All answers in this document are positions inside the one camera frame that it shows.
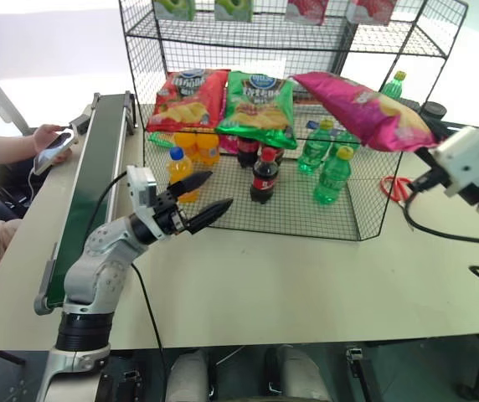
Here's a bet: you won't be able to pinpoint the orange soda bottle blue cap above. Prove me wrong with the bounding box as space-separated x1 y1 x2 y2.
164 147 201 204

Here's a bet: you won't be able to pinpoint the person's hand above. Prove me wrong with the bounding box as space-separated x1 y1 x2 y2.
33 123 74 165

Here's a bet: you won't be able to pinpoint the black round cap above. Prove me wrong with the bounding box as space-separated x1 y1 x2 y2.
420 100 448 121

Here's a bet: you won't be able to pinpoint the white phone charging cable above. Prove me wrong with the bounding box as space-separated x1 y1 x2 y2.
27 168 39 203

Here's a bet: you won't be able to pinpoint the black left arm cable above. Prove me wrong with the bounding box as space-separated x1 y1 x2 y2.
96 170 169 402

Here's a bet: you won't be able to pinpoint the small pink snack packet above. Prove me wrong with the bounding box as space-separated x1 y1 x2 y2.
218 133 240 156

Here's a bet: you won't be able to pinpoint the red chips bag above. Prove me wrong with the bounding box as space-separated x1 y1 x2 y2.
145 68 230 134

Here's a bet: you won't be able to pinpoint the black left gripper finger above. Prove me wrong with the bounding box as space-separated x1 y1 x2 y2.
186 198 234 235
167 169 214 198

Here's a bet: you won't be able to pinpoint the red handled scissors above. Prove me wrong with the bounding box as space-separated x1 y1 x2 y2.
380 175 417 204

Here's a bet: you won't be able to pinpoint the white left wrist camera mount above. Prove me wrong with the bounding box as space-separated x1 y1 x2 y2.
126 164 159 219

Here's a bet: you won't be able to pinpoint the green conveyor belt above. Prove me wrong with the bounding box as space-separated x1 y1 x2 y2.
33 90 136 317

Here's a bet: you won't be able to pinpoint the green chips bag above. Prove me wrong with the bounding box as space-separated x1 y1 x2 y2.
214 70 299 151

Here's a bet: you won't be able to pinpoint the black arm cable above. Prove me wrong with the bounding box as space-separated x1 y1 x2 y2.
96 170 169 402
402 175 479 290

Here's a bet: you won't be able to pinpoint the pink chips bag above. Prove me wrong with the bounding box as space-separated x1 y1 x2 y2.
291 71 440 153

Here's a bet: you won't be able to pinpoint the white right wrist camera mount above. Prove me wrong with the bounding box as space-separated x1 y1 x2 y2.
430 126 479 198

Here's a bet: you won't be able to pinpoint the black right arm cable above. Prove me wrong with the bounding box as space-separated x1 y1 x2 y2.
402 175 479 290

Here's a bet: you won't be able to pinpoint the small green snack packet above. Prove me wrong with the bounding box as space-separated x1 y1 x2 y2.
147 131 178 149

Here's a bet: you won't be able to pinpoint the cola bottle red cap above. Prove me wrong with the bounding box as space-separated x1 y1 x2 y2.
249 147 282 205

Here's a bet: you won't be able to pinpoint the green drink carton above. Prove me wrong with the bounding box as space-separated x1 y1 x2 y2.
214 0 254 23
152 0 198 23

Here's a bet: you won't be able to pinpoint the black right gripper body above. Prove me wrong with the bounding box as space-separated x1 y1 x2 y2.
409 157 451 194

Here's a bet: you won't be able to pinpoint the green soda bottle yellow cap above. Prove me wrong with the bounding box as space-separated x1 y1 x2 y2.
313 146 353 206
296 119 335 175
380 70 409 101
330 129 361 161

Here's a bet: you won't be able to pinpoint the white smartphone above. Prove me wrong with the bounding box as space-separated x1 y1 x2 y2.
33 128 76 177

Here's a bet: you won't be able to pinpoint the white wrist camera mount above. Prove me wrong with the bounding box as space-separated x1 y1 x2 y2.
430 126 479 198
126 164 159 219

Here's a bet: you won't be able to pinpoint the black wire rack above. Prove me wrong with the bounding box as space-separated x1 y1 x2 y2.
117 0 470 243

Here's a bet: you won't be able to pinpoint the grey rounded robot leg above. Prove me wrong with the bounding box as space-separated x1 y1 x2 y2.
263 343 333 402
165 348 212 402

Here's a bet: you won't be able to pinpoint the red drink carton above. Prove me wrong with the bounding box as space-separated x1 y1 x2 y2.
345 0 394 27
285 0 329 26

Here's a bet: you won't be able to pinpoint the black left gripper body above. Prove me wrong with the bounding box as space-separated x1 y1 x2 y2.
152 186 193 241

